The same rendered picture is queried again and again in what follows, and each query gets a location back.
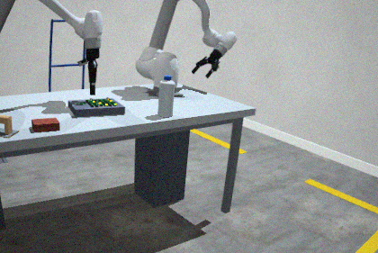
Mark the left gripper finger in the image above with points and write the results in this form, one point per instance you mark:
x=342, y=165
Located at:
x=213, y=68
x=201, y=63

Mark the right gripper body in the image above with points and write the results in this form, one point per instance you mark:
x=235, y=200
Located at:
x=92, y=54

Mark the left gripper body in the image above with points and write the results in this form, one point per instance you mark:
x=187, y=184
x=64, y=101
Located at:
x=214, y=55

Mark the grey switch panel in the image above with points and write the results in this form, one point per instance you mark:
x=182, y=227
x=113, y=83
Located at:
x=90, y=108

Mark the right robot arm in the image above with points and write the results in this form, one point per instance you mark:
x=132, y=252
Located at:
x=92, y=24

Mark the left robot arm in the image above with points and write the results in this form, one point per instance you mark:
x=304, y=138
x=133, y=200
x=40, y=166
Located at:
x=154, y=63

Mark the grey bottle with blue cap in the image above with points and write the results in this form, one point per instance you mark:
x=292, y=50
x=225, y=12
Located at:
x=166, y=97

